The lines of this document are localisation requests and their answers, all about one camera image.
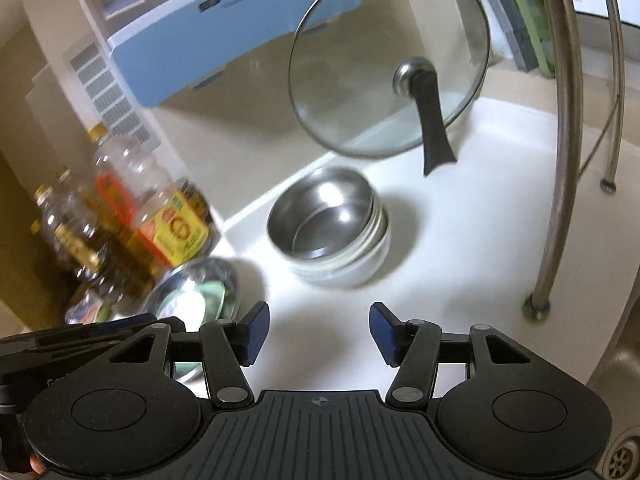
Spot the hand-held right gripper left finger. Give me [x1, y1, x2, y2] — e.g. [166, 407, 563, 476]
[100, 301, 272, 409]

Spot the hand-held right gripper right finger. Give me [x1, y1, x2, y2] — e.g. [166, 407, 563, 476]
[369, 302, 540, 409]

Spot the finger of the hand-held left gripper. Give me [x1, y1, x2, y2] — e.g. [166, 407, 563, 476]
[27, 327, 132, 357]
[75, 312, 187, 335]

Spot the oval stainless steel dish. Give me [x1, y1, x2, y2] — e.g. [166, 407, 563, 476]
[142, 256, 242, 382]

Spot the stainless steel bowl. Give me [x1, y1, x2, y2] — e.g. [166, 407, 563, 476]
[266, 166, 386, 262]

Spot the brown cardboard panel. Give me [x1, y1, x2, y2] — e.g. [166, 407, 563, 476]
[0, 150, 68, 333]

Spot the red-capped oil bottle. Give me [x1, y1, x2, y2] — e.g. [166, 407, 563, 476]
[86, 124, 215, 270]

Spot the yellow cooking oil bottle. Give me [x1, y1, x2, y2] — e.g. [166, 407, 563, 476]
[27, 185, 53, 241]

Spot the stainless steel sink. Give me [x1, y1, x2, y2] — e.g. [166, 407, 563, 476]
[587, 297, 640, 480]

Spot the glass pot lid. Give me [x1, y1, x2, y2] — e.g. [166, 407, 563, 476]
[288, 0, 491, 177]

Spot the light blue range hood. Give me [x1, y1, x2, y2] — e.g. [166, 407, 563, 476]
[106, 0, 362, 109]

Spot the green plastic rack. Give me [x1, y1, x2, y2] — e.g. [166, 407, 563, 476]
[495, 0, 560, 79]

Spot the large gold-handled oil jug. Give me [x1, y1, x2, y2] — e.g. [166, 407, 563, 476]
[34, 167, 153, 306]

